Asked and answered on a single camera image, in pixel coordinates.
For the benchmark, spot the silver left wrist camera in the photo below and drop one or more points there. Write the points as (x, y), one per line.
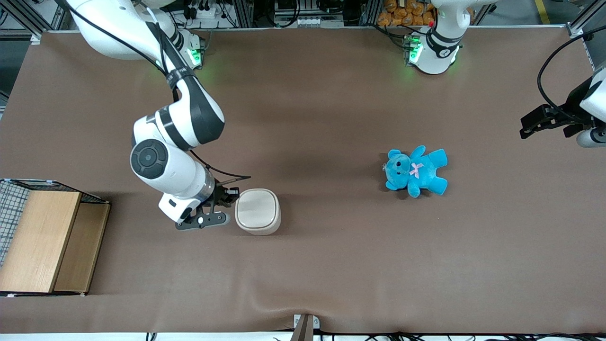
(592, 138)

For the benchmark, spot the beige square bowl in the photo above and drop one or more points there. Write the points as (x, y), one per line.
(258, 208)

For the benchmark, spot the blue teddy bear pink bow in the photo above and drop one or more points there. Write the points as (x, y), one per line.
(423, 173)

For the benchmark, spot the grey metal table bracket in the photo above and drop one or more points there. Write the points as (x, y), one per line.
(305, 327)

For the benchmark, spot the brown table cloth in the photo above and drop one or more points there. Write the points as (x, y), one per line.
(331, 118)

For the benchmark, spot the white connector block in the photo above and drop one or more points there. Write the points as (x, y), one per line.
(307, 21)

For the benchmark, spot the orange plush toys pile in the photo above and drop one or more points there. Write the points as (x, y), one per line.
(402, 14)

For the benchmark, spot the dark grey right wrist camera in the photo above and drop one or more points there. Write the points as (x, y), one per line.
(203, 221)

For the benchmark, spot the wooden shelf box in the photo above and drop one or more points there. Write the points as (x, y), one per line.
(40, 237)

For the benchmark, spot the white power strip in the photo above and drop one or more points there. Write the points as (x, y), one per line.
(204, 10)

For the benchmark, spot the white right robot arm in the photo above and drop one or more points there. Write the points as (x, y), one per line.
(189, 118)

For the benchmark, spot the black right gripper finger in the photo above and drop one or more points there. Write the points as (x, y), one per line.
(210, 208)
(232, 196)

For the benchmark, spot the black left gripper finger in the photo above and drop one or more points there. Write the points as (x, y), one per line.
(537, 121)
(577, 128)

